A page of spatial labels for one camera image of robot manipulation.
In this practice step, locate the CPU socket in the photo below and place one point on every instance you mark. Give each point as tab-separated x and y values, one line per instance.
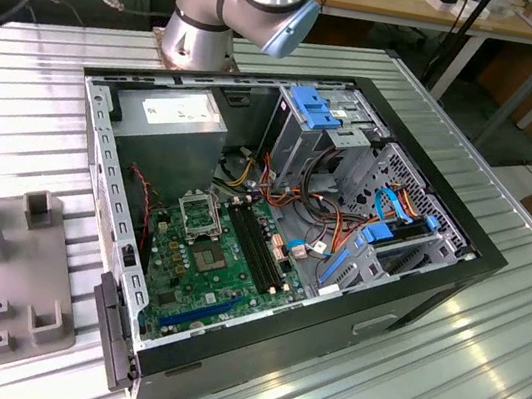
208	257

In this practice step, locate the metal drive cage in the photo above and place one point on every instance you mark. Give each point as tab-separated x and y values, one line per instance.
293	153

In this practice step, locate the black RAM slot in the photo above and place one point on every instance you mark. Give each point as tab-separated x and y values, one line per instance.
267	255
261	254
248	252
255	253

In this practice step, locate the blue drive latch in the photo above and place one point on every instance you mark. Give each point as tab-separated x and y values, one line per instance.
311	108

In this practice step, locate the grey power supply unit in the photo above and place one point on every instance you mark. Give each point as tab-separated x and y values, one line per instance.
166	158

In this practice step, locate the green motherboard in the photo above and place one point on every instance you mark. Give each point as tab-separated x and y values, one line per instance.
217	298

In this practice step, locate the hard disk in blue carrier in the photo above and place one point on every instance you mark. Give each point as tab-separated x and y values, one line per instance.
377	235

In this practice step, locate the blue expansion slot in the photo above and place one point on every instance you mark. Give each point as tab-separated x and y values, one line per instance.
200	311

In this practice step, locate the perforated metal disk bay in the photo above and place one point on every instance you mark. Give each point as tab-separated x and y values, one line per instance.
398	162

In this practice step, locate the black open PC case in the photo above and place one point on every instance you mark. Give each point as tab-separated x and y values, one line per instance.
271	357

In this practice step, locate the white flat box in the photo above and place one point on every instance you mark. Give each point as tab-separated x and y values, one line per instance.
448	5

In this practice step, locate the grey parts rack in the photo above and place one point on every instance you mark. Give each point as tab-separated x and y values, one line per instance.
7	270

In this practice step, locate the blue plastic rail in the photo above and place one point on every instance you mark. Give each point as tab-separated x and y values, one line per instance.
333	268

